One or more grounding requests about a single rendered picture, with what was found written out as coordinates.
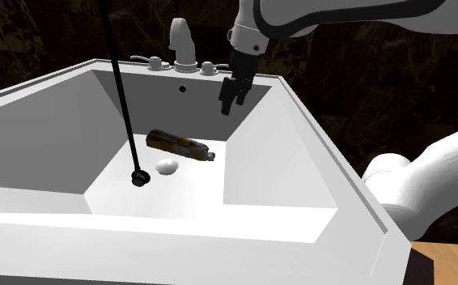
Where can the white egg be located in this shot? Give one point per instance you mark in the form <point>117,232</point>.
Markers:
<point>167,166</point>

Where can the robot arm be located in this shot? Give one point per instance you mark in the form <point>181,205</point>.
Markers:
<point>430,177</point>

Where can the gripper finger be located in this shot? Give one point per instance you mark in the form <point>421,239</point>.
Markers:
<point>227,96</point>
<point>243,92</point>

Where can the brown bottle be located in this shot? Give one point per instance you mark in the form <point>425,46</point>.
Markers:
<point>175,145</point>

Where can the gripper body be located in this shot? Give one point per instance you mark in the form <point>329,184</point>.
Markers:
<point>242,65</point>

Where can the white sink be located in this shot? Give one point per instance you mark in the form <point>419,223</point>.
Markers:
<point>276,165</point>

